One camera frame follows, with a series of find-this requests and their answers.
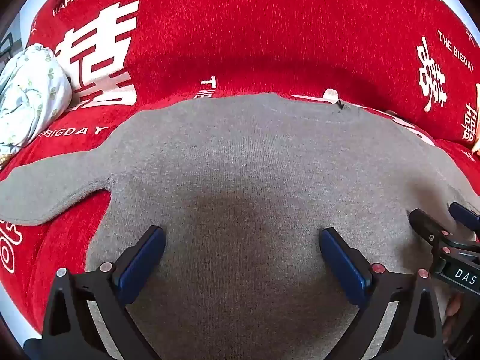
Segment floral light cloth bundle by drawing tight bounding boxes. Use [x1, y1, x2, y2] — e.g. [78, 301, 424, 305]
[0, 43, 73, 158]

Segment red printed blanket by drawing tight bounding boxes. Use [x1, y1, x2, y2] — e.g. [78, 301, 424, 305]
[0, 0, 480, 336]

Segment grey knit sweater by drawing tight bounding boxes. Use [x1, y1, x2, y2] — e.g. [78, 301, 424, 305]
[0, 93, 480, 360]

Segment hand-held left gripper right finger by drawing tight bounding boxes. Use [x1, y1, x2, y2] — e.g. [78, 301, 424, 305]
[319, 227, 446, 360]

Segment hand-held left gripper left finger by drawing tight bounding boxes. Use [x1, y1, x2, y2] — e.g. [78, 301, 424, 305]
[41, 225, 167, 360]

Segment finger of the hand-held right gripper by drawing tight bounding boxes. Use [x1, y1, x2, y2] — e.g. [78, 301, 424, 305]
[449, 202, 480, 230]
[408, 208, 480, 271]

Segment person's right hand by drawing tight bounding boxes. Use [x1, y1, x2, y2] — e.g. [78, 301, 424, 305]
[442, 293, 466, 346]

